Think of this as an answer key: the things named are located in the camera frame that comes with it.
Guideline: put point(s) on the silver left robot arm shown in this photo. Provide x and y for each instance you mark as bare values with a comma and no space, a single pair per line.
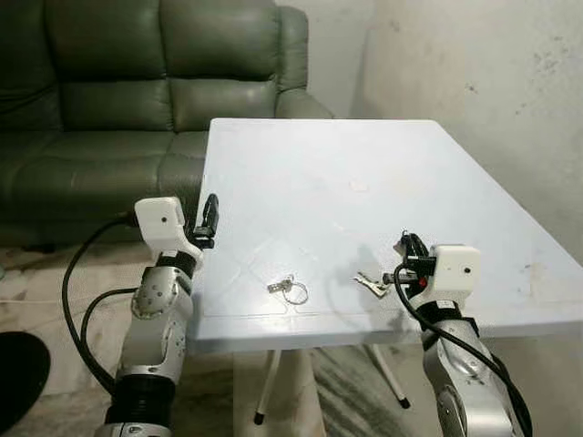
155,337

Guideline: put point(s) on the silver keyring with small key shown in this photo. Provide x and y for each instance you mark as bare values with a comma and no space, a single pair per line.
284,288

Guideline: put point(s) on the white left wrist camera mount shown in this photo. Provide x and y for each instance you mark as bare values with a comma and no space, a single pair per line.
162,223

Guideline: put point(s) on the white plastic table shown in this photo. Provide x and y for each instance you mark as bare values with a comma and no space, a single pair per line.
364,218

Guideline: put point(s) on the green leather sofa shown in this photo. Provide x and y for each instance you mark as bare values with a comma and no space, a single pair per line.
109,100

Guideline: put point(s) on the black round object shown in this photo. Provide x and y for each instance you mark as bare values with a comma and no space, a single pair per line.
18,378

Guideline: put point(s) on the white table leg black foot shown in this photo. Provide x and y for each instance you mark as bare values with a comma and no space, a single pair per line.
390,375
266,387

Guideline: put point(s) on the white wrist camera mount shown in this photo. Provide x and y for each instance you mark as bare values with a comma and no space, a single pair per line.
455,271
162,223

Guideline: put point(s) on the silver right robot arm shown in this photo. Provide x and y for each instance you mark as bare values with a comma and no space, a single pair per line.
469,382

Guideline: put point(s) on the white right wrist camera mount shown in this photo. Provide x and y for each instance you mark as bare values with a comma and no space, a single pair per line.
455,271

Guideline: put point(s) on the silver key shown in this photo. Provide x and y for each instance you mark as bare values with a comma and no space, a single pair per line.
369,284

